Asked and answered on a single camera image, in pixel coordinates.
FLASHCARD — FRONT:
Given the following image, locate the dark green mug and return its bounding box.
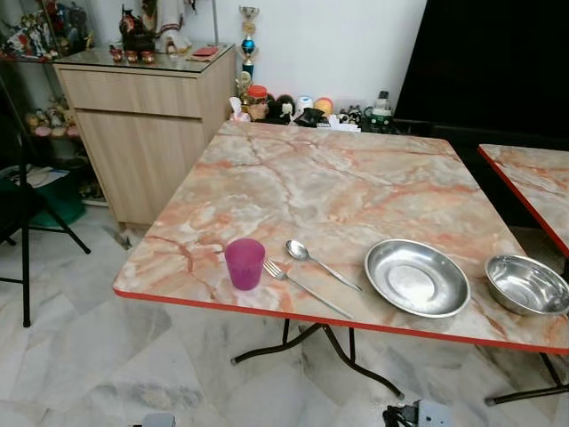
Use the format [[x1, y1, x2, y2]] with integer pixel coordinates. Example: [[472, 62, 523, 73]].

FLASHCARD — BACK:
[[371, 91, 396, 127]]

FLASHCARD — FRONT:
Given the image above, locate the marble pattern folding table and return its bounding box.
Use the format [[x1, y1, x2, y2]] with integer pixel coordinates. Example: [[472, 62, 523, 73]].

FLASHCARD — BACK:
[[477, 143, 569, 259], [113, 120, 569, 407]]

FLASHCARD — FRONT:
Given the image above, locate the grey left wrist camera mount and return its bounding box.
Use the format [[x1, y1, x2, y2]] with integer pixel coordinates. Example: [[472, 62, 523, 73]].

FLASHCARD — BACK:
[[141, 412, 177, 427]]

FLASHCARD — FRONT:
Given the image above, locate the white figurine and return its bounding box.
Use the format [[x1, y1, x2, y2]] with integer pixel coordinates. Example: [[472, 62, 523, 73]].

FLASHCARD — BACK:
[[155, 0, 193, 54]]

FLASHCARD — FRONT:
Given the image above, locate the large black panel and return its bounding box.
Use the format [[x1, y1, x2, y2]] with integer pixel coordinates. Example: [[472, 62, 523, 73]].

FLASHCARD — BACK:
[[394, 0, 569, 136]]

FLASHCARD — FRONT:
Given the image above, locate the steel bowl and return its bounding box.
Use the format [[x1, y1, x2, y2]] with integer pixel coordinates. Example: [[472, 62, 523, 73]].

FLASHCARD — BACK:
[[485, 254, 569, 317]]

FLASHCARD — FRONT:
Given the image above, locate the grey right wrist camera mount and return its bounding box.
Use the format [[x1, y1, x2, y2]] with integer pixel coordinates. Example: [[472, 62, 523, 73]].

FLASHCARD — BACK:
[[416, 399, 455, 427]]

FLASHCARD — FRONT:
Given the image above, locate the dark figurine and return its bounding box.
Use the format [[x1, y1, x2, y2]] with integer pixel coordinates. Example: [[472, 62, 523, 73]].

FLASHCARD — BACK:
[[119, 8, 157, 56]]

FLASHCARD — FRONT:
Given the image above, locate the purple plastic cup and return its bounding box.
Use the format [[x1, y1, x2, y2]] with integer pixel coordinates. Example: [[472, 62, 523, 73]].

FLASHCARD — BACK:
[[224, 238, 267, 292]]

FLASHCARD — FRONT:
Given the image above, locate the light wooden cabinet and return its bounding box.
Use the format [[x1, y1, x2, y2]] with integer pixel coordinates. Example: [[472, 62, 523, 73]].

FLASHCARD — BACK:
[[53, 44, 236, 229]]

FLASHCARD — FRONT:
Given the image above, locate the steel spoon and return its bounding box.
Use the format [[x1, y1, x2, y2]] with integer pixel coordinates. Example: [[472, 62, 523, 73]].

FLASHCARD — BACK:
[[285, 239, 364, 293]]

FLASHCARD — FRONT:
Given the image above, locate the silver and blue trophy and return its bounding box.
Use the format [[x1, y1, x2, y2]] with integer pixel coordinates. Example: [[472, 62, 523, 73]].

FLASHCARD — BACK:
[[238, 6, 260, 83]]

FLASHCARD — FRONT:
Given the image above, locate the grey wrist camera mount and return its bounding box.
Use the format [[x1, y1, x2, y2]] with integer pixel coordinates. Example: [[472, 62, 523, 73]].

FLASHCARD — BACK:
[[416, 399, 455, 427], [141, 412, 177, 427]]

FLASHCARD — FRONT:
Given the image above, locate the round steel plate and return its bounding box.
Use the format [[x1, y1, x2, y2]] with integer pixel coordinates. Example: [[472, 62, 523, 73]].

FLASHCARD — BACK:
[[365, 238, 471, 318]]

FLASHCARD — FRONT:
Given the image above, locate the green bin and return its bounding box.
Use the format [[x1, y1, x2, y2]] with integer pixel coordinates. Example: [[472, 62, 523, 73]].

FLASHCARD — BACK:
[[30, 169, 88, 229]]

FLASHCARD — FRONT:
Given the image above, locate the steel fork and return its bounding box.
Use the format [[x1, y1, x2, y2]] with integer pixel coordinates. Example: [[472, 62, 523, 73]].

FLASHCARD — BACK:
[[263, 259, 354, 319]]

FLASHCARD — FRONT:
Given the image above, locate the red lidded jar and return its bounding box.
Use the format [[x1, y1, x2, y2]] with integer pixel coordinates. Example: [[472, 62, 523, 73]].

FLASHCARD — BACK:
[[247, 85, 270, 122]]

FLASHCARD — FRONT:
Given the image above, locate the black folding chair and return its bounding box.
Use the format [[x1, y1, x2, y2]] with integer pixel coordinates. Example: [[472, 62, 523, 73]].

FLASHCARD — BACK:
[[0, 76, 92, 328]]

